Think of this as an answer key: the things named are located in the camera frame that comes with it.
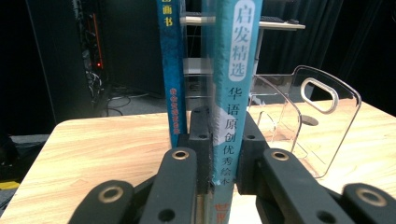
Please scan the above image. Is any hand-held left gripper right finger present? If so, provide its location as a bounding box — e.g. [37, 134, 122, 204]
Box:
[235, 111, 271, 196]

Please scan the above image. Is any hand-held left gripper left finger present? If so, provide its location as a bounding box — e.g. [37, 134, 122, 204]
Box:
[186, 105, 215, 194]

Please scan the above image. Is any sky blue picture book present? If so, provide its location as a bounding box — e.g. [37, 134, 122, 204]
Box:
[200, 0, 264, 224]

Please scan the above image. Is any dark blue picture book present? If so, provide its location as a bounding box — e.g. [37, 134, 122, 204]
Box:
[156, 0, 189, 148]

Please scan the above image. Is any clear acrylic book rack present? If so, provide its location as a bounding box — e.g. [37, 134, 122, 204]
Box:
[181, 55, 362, 180]

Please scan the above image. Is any round grey table grommet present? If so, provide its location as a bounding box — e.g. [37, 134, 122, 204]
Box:
[300, 115, 319, 127]

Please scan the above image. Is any black keyboard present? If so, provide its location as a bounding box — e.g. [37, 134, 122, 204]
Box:
[260, 15, 301, 24]

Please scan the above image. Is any black curtain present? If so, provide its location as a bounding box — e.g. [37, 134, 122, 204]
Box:
[258, 0, 396, 116]

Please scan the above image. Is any black yellow striped base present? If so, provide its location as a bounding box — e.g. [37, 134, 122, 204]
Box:
[0, 133, 50, 191]

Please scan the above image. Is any pair of black cables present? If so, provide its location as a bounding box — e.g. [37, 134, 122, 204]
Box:
[106, 90, 150, 118]

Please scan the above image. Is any dark equipment rack with wires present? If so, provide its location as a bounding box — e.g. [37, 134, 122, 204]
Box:
[71, 0, 110, 110]

